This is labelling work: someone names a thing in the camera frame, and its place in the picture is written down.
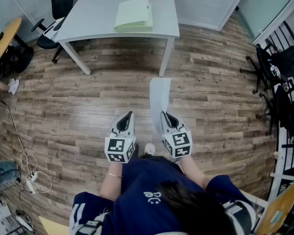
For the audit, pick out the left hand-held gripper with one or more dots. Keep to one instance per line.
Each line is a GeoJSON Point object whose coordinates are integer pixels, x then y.
{"type": "Point", "coordinates": [117, 148]}

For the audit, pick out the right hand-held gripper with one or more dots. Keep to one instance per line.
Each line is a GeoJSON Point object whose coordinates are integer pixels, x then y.
{"type": "Point", "coordinates": [178, 143]}

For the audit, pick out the white A4 paper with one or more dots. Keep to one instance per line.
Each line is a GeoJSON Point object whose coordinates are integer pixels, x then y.
{"type": "Point", "coordinates": [159, 94]}

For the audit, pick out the light green folder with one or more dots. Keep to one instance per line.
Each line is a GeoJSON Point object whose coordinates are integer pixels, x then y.
{"type": "Point", "coordinates": [133, 15]}

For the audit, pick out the person's left forearm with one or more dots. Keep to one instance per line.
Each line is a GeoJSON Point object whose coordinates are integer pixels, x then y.
{"type": "Point", "coordinates": [111, 187]}

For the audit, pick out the person's right forearm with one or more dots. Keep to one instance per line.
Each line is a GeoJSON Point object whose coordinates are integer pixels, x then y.
{"type": "Point", "coordinates": [193, 170]}

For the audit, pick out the person's white shoe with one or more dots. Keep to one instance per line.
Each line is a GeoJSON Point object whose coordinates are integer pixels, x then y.
{"type": "Point", "coordinates": [150, 148]}
{"type": "Point", "coordinates": [14, 86]}

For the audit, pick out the navy blue shirt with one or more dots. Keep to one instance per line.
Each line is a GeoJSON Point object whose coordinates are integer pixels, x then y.
{"type": "Point", "coordinates": [142, 180]}

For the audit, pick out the black mesh swivel chair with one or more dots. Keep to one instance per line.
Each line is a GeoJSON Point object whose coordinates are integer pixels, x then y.
{"type": "Point", "coordinates": [284, 111]}
{"type": "Point", "coordinates": [287, 60]}

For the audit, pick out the white metal shelf rack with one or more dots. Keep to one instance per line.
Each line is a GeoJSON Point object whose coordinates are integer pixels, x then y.
{"type": "Point", "coordinates": [284, 160]}

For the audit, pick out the white black striped cloth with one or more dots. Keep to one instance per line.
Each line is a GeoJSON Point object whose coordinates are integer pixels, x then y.
{"type": "Point", "coordinates": [52, 28]}

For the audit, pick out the yellow paper sheet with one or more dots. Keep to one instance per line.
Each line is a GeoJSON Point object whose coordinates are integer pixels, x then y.
{"type": "Point", "coordinates": [52, 227]}

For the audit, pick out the blue denim bag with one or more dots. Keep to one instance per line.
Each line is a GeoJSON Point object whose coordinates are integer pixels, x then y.
{"type": "Point", "coordinates": [5, 171]}

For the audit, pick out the brown cardboard sheet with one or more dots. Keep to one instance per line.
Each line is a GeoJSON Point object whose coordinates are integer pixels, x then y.
{"type": "Point", "coordinates": [281, 204]}

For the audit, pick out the yellow round table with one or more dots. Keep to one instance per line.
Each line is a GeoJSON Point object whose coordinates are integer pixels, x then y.
{"type": "Point", "coordinates": [7, 35]}

